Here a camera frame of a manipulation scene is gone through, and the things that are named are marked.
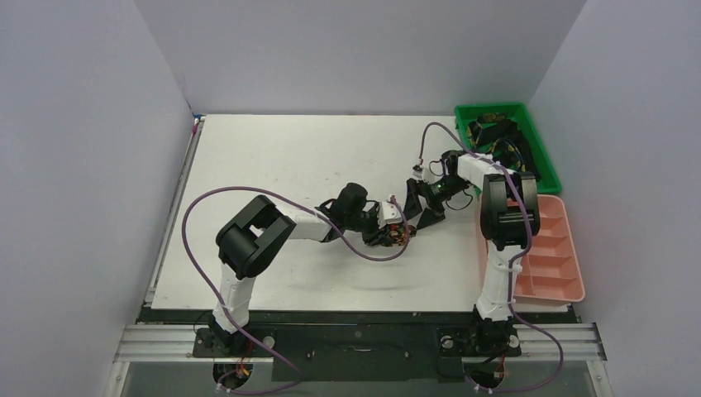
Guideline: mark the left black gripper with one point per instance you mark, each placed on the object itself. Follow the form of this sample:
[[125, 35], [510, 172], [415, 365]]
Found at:
[[376, 236]]

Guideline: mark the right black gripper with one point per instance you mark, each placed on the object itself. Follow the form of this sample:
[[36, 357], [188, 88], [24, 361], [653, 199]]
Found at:
[[429, 194]]

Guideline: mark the colourful faces patterned tie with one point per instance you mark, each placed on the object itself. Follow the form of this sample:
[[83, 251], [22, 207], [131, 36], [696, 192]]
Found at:
[[397, 235]]

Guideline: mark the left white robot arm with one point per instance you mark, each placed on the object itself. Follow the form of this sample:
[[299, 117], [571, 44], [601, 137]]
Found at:
[[248, 244]]

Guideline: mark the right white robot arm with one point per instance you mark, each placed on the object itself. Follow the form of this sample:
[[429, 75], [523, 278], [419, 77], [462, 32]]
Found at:
[[508, 219]]

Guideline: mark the black yellow patterned tie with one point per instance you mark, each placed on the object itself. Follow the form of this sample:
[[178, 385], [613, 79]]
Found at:
[[496, 134]]

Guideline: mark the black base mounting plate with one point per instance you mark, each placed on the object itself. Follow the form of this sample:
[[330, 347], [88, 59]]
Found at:
[[361, 346]]

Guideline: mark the green plastic bin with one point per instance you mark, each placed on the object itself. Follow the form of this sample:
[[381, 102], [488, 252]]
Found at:
[[550, 182]]

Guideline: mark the pink divided tray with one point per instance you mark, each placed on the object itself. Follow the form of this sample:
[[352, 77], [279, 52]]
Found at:
[[550, 270]]

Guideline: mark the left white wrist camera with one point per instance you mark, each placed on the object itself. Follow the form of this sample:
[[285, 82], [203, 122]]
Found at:
[[389, 213]]

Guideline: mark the aluminium rail frame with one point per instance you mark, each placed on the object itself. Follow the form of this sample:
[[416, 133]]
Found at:
[[176, 343]]

